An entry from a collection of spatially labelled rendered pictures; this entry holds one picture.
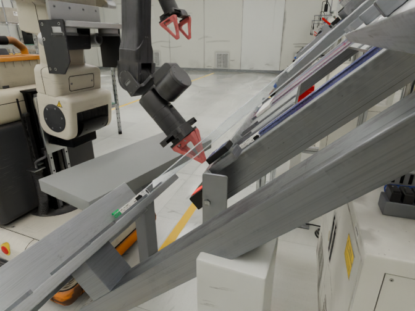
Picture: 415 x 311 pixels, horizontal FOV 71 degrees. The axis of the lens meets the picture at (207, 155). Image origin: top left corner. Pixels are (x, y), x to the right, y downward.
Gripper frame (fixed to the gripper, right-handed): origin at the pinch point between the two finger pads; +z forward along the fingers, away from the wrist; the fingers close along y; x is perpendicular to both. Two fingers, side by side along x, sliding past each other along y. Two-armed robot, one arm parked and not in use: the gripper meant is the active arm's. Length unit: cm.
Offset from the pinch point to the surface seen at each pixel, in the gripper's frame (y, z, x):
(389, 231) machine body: -0.7, 35.6, -23.5
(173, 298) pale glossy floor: 19, 40, 63
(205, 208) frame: -14.0, 6.9, -1.4
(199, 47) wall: 869, -215, 233
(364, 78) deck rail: -9.4, 4.4, -36.1
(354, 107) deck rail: -9.4, 7.5, -32.6
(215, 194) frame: -13.9, 5.7, -5.1
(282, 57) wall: 871, -22, 56
